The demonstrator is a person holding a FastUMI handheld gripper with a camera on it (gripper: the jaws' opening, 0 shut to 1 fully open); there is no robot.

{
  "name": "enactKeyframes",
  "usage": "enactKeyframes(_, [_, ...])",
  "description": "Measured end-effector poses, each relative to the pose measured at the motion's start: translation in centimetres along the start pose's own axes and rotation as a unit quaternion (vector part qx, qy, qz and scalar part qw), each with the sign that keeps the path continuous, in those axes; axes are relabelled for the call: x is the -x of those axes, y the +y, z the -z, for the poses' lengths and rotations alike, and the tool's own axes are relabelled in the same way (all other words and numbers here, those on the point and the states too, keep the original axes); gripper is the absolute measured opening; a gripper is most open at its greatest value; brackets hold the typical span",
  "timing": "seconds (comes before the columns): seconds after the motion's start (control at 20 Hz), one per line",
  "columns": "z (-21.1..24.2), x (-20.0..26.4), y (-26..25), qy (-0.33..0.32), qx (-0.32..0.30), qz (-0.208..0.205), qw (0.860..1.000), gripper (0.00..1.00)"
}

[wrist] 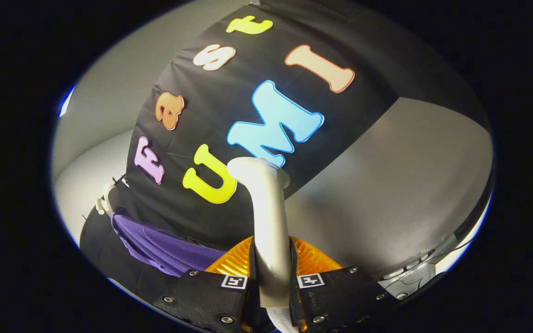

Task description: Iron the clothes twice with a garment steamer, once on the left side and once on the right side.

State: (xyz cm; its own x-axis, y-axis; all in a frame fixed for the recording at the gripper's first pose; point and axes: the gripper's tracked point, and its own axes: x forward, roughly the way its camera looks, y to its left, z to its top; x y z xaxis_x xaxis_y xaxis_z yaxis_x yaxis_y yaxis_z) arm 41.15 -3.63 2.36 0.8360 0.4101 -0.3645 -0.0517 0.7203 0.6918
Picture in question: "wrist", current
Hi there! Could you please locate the long ceiling light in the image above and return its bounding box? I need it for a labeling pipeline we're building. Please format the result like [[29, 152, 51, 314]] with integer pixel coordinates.
[[58, 83, 76, 117]]

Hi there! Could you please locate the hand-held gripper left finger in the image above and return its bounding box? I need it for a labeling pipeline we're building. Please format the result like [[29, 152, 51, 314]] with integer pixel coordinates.
[[153, 236, 260, 333]]

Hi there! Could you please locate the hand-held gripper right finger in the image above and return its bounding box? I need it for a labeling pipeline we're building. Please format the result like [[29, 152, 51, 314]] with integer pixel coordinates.
[[289, 236, 399, 333]]

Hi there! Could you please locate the cream plastic clothes hanger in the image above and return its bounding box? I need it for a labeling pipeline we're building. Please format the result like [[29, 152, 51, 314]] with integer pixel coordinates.
[[94, 182, 120, 218]]

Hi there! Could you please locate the grey cabinet with dark top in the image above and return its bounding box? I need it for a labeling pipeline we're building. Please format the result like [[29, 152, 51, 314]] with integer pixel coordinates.
[[285, 97, 496, 299]]

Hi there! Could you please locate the purple corduroy jacket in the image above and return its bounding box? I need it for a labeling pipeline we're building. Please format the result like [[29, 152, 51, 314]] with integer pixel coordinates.
[[111, 208, 226, 278]]

